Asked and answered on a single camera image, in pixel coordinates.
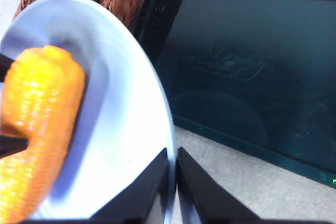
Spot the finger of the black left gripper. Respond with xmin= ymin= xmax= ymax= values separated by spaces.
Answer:
xmin=0 ymin=136 xmax=29 ymax=156
xmin=0 ymin=54 xmax=14 ymax=83

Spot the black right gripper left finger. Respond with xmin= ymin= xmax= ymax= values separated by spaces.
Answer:
xmin=89 ymin=147 xmax=169 ymax=224

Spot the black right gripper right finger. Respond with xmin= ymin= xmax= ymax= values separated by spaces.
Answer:
xmin=177 ymin=147 xmax=266 ymax=224

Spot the yellow corn cob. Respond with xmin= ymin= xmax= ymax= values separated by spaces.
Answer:
xmin=0 ymin=45 xmax=86 ymax=224

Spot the light blue plate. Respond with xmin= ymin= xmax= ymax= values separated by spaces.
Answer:
xmin=0 ymin=0 xmax=177 ymax=224

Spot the brown woven wicker basket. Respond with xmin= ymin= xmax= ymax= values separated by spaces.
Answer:
xmin=13 ymin=0 xmax=150 ymax=29

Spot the dark rectangular tray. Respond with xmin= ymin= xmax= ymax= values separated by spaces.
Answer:
xmin=132 ymin=0 xmax=336 ymax=189

